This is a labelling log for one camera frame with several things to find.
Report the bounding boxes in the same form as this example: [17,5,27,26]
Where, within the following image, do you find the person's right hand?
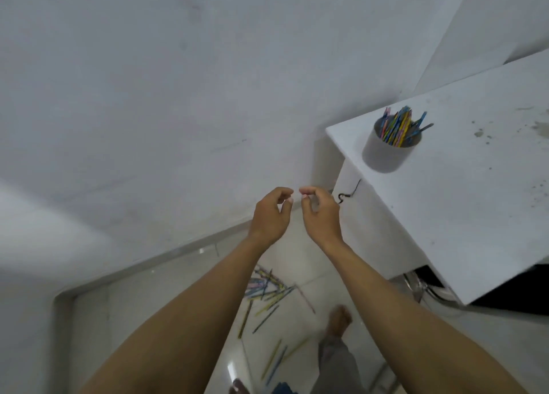
[299,185,345,253]

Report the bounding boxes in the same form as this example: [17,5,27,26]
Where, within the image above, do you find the person's left hand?
[248,187,296,248]

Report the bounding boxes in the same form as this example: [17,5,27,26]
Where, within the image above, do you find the pile of colourful pencils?
[238,265,297,339]

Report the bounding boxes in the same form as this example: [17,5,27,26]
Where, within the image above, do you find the grey pencil cup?
[361,115,423,174]

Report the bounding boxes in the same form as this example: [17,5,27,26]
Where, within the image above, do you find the person's right forearm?
[328,240,528,394]

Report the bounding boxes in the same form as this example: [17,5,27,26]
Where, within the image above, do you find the person's left forearm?
[79,235,275,394]

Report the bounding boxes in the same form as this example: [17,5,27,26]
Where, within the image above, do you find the person's grey trousers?
[318,336,365,394]

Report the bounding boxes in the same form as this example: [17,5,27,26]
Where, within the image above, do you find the white desk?
[325,48,549,307]

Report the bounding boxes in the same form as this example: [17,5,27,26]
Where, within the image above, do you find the black cable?
[337,178,363,205]

